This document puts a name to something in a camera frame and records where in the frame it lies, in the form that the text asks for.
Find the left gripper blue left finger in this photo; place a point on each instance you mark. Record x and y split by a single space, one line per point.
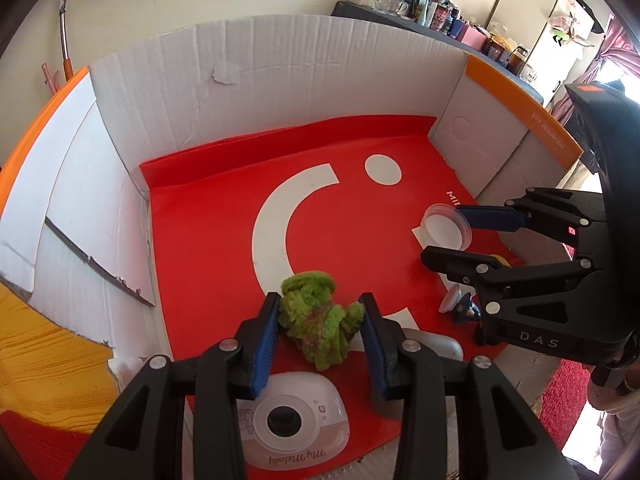
140 437

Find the green lettuce toy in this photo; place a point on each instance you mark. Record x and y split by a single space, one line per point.
321 328

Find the clear plastic round lid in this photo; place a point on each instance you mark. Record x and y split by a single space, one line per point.
443 226

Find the grey earbuds case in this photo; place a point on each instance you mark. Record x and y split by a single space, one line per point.
443 346

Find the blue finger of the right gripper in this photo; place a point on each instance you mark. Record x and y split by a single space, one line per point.
551 298
573 218

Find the yellow bottle cap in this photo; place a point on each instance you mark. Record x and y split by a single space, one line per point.
502 260

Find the white wardrobe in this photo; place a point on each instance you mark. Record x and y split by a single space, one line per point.
557 34

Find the orange cardboard box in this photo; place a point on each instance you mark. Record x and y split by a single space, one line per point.
165 189

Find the red knitted mat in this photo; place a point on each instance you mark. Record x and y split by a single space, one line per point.
565 399

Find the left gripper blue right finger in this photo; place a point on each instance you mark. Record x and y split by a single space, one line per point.
499 436

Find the orange tipped mop handle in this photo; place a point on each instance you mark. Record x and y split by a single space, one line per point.
67 63

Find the grey cloth covered side table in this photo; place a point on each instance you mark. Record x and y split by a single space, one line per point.
346 9

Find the blue suited boy figurine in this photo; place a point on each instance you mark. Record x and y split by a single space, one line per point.
460 306

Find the pink curtain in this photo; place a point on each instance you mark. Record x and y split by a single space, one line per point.
617 48

